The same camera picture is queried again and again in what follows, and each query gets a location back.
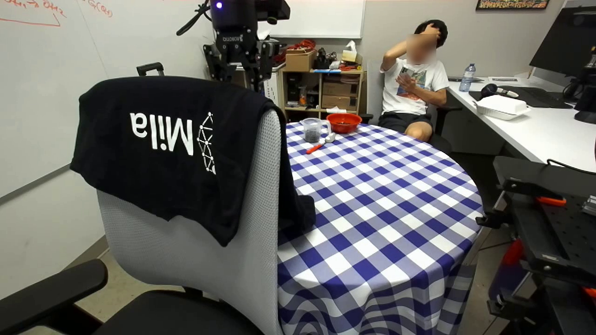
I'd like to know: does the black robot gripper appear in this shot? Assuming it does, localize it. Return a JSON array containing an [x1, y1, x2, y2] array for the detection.
[[203, 28, 274, 93]]

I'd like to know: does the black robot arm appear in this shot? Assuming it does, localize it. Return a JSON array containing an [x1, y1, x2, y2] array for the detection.
[[177, 0, 291, 91]]

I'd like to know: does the blue white checkered tablecloth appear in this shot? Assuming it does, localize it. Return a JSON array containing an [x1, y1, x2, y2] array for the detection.
[[278, 123, 482, 335]]

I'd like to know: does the grey office chair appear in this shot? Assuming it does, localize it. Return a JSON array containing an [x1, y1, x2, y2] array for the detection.
[[0, 113, 283, 335]]

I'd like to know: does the red bowl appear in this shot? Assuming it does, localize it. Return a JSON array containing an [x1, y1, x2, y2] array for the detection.
[[326, 113, 361, 134]]

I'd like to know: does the clear plastic cup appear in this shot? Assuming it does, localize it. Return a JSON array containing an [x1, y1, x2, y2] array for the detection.
[[302, 117, 322, 143]]

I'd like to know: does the white takeout container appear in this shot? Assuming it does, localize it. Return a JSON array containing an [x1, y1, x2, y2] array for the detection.
[[477, 95, 529, 121]]

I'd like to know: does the seated person white shirt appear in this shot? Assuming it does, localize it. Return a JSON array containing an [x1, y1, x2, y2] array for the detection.
[[380, 39, 447, 141]]

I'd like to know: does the red marker pen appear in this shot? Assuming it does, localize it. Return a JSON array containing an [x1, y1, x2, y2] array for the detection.
[[307, 141, 326, 154]]

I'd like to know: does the black Mila t-shirt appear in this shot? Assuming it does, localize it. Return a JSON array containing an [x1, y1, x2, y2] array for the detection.
[[69, 74, 317, 247]]

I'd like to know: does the wooden shelf unit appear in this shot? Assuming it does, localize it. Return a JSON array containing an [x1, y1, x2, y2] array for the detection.
[[279, 69, 365, 119]]

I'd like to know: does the white desk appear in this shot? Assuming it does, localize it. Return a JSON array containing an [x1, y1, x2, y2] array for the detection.
[[449, 82, 596, 171]]

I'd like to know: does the black computer monitor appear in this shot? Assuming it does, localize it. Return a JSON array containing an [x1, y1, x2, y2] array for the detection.
[[531, 5, 596, 76]]

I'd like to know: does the cardboard box on shelf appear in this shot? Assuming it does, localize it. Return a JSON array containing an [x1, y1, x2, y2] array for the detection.
[[285, 50, 315, 71]]

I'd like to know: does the plastic water bottle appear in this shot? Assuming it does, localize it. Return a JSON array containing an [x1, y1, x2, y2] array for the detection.
[[460, 63, 477, 93]]

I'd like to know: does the black equipment cart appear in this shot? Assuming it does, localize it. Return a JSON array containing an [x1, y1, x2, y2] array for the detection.
[[479, 156, 596, 335]]

